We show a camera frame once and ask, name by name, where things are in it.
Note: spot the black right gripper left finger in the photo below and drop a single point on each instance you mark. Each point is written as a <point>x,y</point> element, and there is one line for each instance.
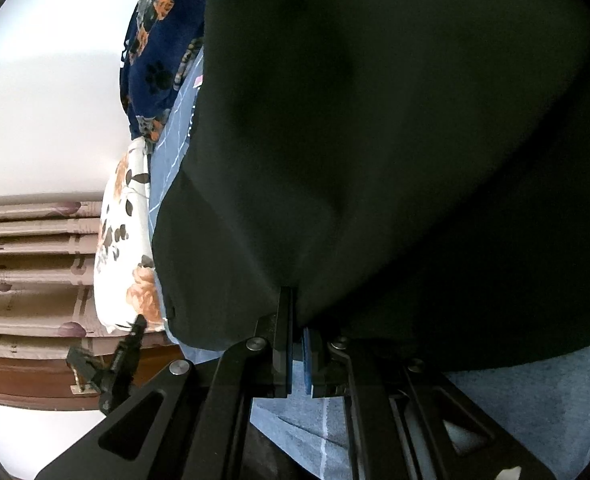
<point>189,421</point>

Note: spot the beige floral curtain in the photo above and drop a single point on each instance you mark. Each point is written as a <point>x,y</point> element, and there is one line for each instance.
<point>47,305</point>

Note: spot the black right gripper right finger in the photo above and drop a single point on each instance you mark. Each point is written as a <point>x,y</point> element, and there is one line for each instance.
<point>406,422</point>

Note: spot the black pants with orange lining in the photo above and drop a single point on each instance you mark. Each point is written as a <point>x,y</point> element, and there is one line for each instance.
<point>375,159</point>

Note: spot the white floral pillow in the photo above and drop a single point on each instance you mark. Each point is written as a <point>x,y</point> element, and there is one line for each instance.
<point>124,271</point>

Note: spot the brown wooden headboard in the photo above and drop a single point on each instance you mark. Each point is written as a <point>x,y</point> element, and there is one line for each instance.
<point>43,385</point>

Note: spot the navy dog-print fleece blanket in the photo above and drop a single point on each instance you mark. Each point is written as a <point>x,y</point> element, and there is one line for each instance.
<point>162,40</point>

